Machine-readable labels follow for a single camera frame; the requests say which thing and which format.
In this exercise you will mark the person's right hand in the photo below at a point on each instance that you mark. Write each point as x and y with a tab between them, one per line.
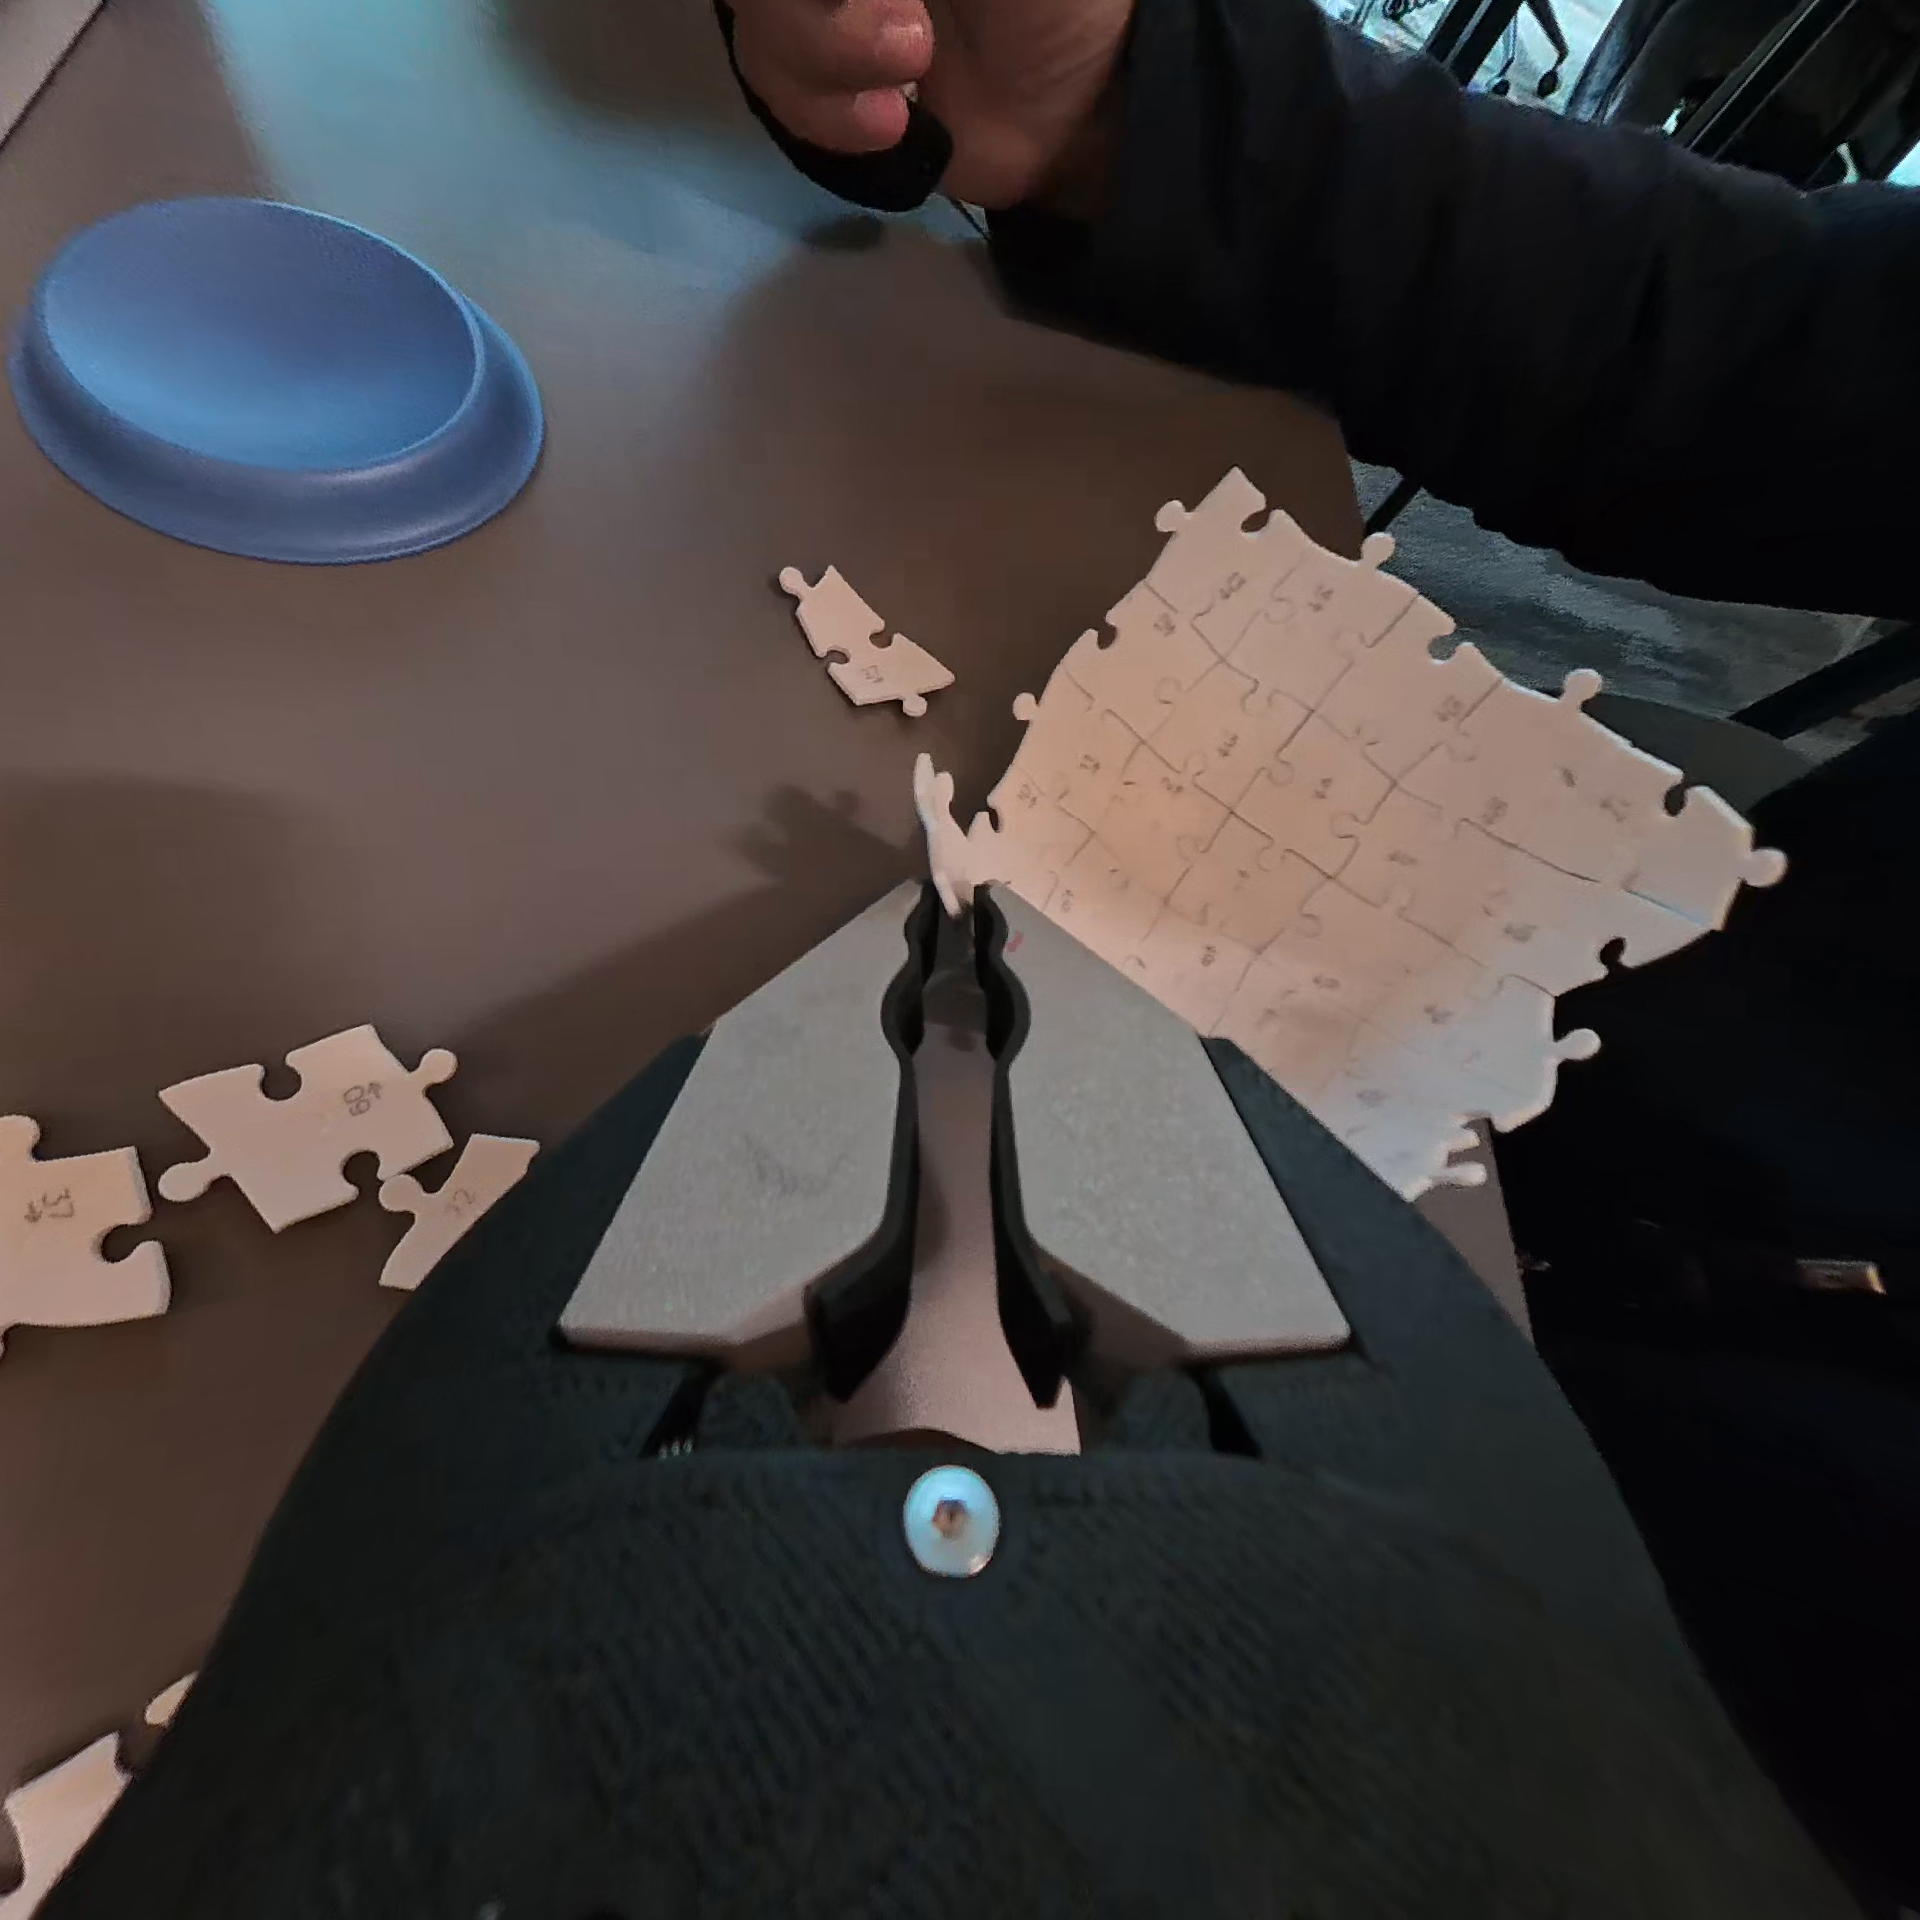
1023	71

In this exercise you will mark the white puzzle piece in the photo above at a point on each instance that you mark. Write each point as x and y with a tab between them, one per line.
863	646
452	1197
61	1829
316	1125
61	1229
165	1703

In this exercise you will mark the partly built white puzzle ball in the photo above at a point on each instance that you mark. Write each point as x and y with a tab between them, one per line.
1319	839

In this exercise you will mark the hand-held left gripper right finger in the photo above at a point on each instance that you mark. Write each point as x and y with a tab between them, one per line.
1170	1197

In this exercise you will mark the blue round plastic dish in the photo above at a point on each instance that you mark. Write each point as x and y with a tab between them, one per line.
256	348

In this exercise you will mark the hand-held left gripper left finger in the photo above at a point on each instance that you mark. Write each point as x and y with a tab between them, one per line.
738	1188

